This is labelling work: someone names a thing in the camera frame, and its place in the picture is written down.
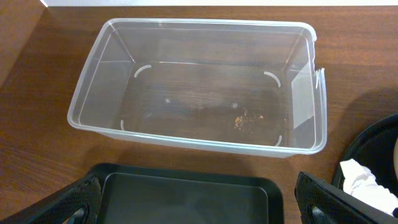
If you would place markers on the black rectangular tray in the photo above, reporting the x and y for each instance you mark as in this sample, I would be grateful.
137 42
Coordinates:
131 194

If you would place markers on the round black tray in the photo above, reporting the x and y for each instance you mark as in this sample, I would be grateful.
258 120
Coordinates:
374 149

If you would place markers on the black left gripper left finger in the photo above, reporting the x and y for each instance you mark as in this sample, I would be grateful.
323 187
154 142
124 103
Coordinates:
79 200

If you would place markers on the clear plastic bin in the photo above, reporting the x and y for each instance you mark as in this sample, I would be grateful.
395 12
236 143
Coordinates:
237 86

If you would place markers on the white tissue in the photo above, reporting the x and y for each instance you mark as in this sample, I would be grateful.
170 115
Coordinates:
360 183

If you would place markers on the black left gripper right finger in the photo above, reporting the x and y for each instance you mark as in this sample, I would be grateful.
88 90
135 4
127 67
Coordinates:
321 202

